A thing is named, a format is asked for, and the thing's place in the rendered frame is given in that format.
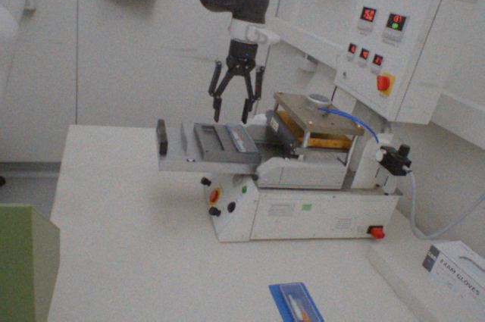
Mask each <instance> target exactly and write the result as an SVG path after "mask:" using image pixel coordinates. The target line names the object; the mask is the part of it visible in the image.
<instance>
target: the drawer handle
mask: <svg viewBox="0 0 485 322"><path fill-rule="evenodd" d="M157 132H158V135H159V142H160V151H159V154H167V134H166V129H165V124H164V120H161V119H160V120H158V125H157Z"/></svg>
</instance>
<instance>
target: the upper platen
mask: <svg viewBox="0 0 485 322"><path fill-rule="evenodd" d="M275 113H276V114H277V115H278V116H279V118H280V119H281V120H282V121H283V122H284V123H285V125H287V127H288V128H289V129H290V130H291V131H292V133H293V134H294V135H295V136H296V138H297V139H298V140H299V145H301V144H302V140H303V138H304V135H305V131H304V130H303V129H302V128H301V127H300V126H299V125H298V124H297V123H296V122H295V121H294V120H293V119H292V118H291V117H290V116H289V115H288V114H287V113H286V112H285V111H275ZM351 142H352V140H351V139H349V138H348V137H347V136H346V135H342V134H332V133H313V132H311V135H310V139H309V141H308V147H309V148H310V149H309V151H310V152H333V153H346V154H348V151H349V147H350V145H351Z"/></svg>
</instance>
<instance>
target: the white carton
mask: <svg viewBox="0 0 485 322"><path fill-rule="evenodd" d="M422 265H423V266H424V267H425V268H426V269H427V270H428V271H429V272H430V273H431V274H432V275H433V276H434V277H435V278H436V279H438V280H439V281H440V282H441V283H442V284H443V285H444V286H445V287H446V288H447V289H448V290H449V291H450V292H451V293H452V294H453V295H454V296H455V297H456V298H457V299H458V300H459V301H460V302H461V303H462V304H463V305H464V306H465V307H466V308H467V309H469V310H470V311H471V312H472V313H473V314H474V315H475V316H476V317H477V319H478V320H479V321H480V322H485V259H484V258H483V257H481V256H480V255H479V254H478V253H476V252H475V251H474V250H473V249H471V248H470V247H469V246H467V245H466V244H465V243H463V242H462V241H461V240H459V241H454V242H444V243H439V244H434V245H431V247H430V250H429V252H428V253H427V256H426V258H425V259H424V262H423V264H422Z"/></svg>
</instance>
